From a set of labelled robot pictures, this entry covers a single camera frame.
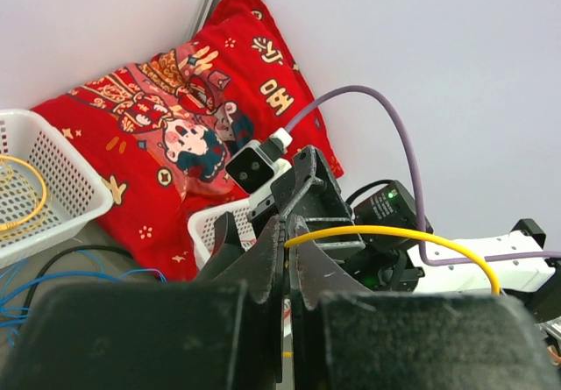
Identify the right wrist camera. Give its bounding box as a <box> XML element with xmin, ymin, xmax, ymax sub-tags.
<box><xmin>225</xmin><ymin>128</ymin><xmax>293</xmax><ymax>209</ymax></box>

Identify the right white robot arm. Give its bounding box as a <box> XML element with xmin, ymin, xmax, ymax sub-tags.
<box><xmin>239</xmin><ymin>145</ymin><xmax>560</xmax><ymax>323</ymax></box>

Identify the red patterned cloth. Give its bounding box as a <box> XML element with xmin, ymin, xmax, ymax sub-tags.
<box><xmin>30</xmin><ymin>0</ymin><xmax>345</xmax><ymax>282</ymax></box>

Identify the white basket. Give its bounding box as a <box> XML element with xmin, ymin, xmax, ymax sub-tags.
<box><xmin>188</xmin><ymin>198</ymin><xmax>256</xmax><ymax>270</ymax></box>
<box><xmin>1</xmin><ymin>110</ymin><xmax>113</xmax><ymax>267</ymax></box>

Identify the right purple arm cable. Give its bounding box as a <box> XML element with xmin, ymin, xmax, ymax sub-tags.
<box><xmin>284</xmin><ymin>83</ymin><xmax>561</xmax><ymax>266</ymax></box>

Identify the white basket at right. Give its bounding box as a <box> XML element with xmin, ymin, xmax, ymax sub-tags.
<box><xmin>188</xmin><ymin>198</ymin><xmax>256</xmax><ymax>270</ymax></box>

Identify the white basket at back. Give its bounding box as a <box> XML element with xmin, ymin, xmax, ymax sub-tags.
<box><xmin>1</xmin><ymin>110</ymin><xmax>113</xmax><ymax>267</ymax></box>

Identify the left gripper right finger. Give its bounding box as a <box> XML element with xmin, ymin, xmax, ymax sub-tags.
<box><xmin>288</xmin><ymin>240</ymin><xmax>372</xmax><ymax>389</ymax></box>

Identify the thin yellow cable stretched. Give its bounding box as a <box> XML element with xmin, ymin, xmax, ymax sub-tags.
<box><xmin>283</xmin><ymin>225</ymin><xmax>501</xmax><ymax>295</ymax></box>

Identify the black cable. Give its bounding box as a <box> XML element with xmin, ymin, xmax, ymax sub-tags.
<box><xmin>24</xmin><ymin>245</ymin><xmax>135</xmax><ymax>310</ymax></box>

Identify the thick yellow ethernet cable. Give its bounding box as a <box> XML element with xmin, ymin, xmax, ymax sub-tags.
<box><xmin>0</xmin><ymin>153</ymin><xmax>49</xmax><ymax>233</ymax></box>

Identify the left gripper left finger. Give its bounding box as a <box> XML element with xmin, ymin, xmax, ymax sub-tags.
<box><xmin>195</xmin><ymin>212</ymin><xmax>285</xmax><ymax>389</ymax></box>

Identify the blue cable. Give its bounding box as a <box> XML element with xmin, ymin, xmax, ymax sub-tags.
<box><xmin>0</xmin><ymin>249</ymin><xmax>167</xmax><ymax>347</ymax></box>

